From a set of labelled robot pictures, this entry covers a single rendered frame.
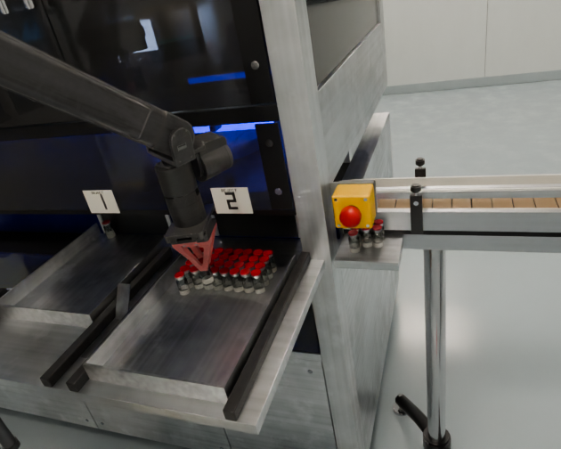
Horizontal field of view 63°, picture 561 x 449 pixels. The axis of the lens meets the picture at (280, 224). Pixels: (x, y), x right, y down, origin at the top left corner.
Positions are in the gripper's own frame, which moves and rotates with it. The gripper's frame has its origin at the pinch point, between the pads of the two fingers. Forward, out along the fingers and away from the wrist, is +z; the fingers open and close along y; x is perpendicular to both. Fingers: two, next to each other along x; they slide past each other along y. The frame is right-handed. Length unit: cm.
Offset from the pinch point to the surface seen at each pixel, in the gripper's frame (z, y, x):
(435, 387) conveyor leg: 62, 21, -44
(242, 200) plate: -3.6, 16.4, -5.4
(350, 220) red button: -0.8, 7.5, -26.6
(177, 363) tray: 10.0, -14.0, 4.1
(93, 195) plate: -5.4, 25.7, 31.6
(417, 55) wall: 66, 462, -117
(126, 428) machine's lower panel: 85, 31, 59
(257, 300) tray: 10.3, 0.8, -7.6
